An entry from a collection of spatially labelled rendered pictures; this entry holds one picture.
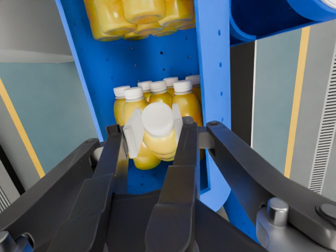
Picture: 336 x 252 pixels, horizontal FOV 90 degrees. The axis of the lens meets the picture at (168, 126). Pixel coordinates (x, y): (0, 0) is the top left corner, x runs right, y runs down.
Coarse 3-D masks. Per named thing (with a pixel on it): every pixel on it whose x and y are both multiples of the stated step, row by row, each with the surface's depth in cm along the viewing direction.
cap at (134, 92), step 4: (128, 88) 35; (132, 88) 34; (136, 88) 33; (140, 88) 34; (124, 92) 34; (128, 92) 33; (132, 92) 33; (136, 92) 33; (140, 92) 34; (128, 96) 34; (132, 96) 33; (136, 96) 34; (140, 96) 34
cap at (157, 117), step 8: (152, 104) 20; (160, 104) 20; (144, 112) 20; (152, 112) 20; (160, 112) 20; (168, 112) 20; (144, 120) 20; (152, 120) 20; (160, 120) 20; (168, 120) 20; (152, 128) 19; (160, 128) 19; (168, 128) 20
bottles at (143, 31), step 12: (84, 0) 32; (96, 24) 33; (144, 24) 32; (156, 24) 32; (192, 24) 37; (96, 36) 34; (108, 36) 34; (120, 36) 36; (132, 36) 38; (144, 36) 40; (144, 84) 42; (156, 84) 37; (168, 84) 43; (192, 84) 39; (120, 96) 39; (144, 96) 43; (156, 96) 37; (168, 96) 38; (120, 108) 39; (120, 120) 39
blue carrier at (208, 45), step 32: (64, 0) 29; (224, 0) 23; (192, 32) 40; (224, 32) 24; (96, 64) 37; (128, 64) 44; (160, 64) 46; (192, 64) 43; (224, 64) 26; (96, 96) 36; (224, 96) 27; (96, 128) 34; (128, 160) 48; (128, 192) 39; (224, 192) 33
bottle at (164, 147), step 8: (144, 136) 23; (152, 136) 21; (160, 136) 21; (168, 136) 22; (152, 144) 23; (160, 144) 22; (168, 144) 23; (152, 152) 29; (160, 152) 25; (168, 152) 25; (168, 160) 34
